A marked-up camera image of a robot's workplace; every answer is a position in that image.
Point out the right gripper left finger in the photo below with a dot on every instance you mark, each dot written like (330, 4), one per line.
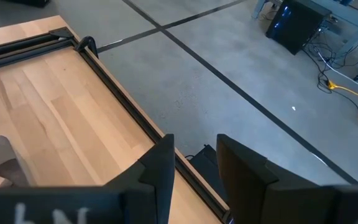
(154, 186)

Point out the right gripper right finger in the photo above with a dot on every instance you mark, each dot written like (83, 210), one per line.
(247, 186)

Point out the black clamp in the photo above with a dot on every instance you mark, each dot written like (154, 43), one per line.
(87, 45)

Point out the black computer tower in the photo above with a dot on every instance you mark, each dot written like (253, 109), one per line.
(294, 25)

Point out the black aluminium table frame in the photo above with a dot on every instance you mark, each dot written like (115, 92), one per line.
(117, 90)

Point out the black flat box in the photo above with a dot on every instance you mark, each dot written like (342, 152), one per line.
(207, 168)

